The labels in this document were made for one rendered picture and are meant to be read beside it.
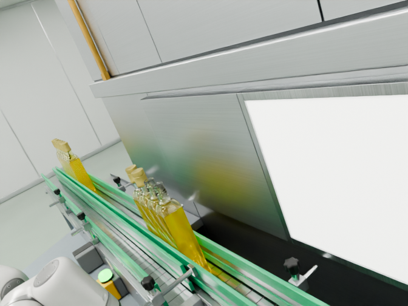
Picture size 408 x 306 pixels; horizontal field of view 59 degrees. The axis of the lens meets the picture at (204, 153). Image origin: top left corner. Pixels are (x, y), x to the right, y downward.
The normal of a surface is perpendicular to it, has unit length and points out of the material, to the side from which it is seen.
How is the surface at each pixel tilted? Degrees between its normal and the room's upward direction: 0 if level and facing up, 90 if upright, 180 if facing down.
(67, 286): 86
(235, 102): 90
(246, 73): 90
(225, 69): 90
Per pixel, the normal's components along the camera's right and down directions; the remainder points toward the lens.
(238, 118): -0.77, 0.47
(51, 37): 0.53, 0.10
